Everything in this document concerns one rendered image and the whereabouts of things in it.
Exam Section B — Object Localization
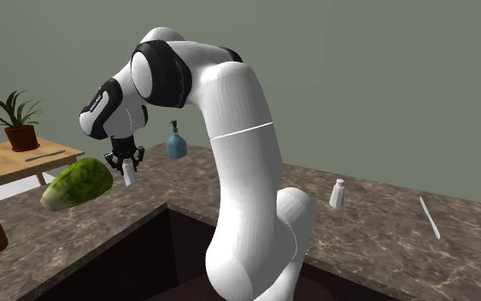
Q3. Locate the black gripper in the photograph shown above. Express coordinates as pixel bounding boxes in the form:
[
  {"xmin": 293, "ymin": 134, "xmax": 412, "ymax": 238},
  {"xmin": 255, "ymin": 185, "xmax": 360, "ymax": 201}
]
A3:
[{"xmin": 103, "ymin": 135, "xmax": 146, "ymax": 173}]

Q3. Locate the white shaker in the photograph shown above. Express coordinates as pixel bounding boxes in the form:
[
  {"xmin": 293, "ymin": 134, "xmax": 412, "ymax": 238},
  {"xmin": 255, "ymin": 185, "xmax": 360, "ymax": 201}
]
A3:
[
  {"xmin": 329, "ymin": 178, "xmax": 346, "ymax": 209},
  {"xmin": 121, "ymin": 157, "xmax": 138, "ymax": 188}
]

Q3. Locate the blue soap dispenser bottle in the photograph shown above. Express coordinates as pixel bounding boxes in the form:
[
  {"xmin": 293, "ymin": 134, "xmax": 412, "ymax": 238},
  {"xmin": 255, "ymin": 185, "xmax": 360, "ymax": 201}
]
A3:
[{"xmin": 166, "ymin": 120, "xmax": 188, "ymax": 160}]

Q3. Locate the green lettuce head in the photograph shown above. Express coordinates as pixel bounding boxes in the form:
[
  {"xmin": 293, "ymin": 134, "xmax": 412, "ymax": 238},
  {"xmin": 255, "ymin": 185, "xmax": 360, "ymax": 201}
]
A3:
[{"xmin": 39, "ymin": 156, "xmax": 114, "ymax": 212}]

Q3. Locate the grey knife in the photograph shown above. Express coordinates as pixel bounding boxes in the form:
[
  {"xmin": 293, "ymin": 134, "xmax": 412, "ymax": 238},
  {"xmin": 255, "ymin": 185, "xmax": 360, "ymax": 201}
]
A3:
[{"xmin": 24, "ymin": 149, "xmax": 67, "ymax": 163}]

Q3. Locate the potted plant in brown pot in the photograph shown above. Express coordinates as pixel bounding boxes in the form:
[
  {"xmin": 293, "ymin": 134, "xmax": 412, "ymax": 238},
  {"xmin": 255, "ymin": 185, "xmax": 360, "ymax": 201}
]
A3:
[{"xmin": 0, "ymin": 89, "xmax": 45, "ymax": 153}]

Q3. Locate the dark robot stand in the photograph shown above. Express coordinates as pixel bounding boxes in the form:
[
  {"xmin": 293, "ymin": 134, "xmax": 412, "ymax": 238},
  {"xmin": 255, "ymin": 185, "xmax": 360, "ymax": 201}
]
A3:
[{"xmin": 32, "ymin": 203, "xmax": 396, "ymax": 301}]

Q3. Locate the white knife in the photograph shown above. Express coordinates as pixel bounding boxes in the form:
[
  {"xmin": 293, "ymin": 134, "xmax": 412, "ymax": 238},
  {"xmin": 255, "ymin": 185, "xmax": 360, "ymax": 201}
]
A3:
[{"xmin": 419, "ymin": 196, "xmax": 443, "ymax": 241}]

